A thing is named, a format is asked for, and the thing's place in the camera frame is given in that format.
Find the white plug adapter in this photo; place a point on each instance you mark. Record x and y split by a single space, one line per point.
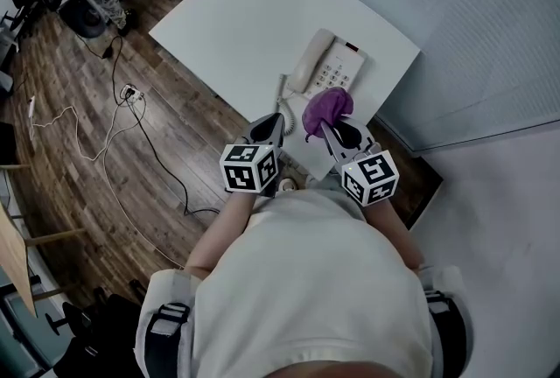
31 107

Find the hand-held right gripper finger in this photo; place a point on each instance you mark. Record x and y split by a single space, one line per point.
334 144
367 137

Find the white desk telephone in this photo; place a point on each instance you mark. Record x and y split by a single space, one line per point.
345 70

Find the person's left forearm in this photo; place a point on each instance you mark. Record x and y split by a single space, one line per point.
219 236

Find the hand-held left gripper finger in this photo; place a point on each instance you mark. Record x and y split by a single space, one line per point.
280 133
248 130

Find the wooden desk with legs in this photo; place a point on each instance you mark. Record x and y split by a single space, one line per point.
15 267

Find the round grey robot base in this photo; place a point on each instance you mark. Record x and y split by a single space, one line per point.
85 17

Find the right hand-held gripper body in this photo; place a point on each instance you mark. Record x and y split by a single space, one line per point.
369 177

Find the person's white shirt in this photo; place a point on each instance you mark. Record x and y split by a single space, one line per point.
315 289

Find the person's right forearm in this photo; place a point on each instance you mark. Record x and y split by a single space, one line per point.
394 232

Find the white power strip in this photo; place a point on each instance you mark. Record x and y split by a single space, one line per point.
132 93

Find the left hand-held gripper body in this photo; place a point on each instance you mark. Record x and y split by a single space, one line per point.
249 168

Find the purple cloth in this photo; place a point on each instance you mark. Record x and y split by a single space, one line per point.
328 107

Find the black office chair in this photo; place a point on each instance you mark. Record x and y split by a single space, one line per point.
100 341

